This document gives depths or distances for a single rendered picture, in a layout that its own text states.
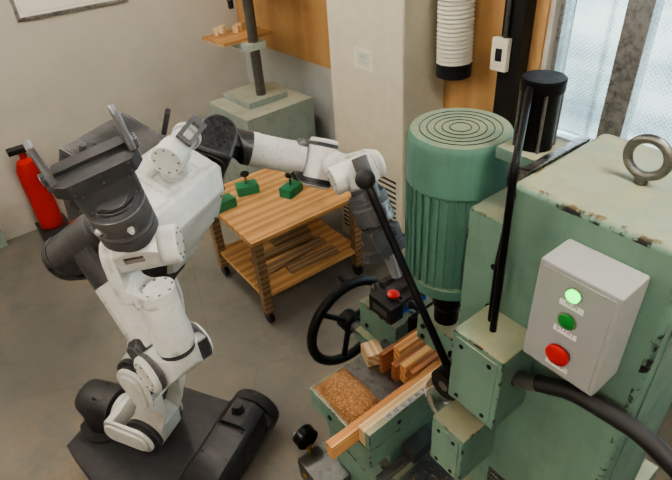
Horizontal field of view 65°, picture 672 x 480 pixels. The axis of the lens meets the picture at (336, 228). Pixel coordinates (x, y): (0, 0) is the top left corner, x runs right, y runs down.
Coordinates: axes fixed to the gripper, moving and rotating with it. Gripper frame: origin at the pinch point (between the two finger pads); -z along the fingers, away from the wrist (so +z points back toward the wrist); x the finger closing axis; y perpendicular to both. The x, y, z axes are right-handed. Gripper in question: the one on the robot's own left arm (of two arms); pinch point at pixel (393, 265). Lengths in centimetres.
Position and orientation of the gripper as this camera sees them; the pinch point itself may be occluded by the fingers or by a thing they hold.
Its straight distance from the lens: 121.9
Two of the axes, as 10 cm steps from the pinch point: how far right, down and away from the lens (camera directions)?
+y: 5.0, -0.5, -8.6
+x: -7.9, 3.9, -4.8
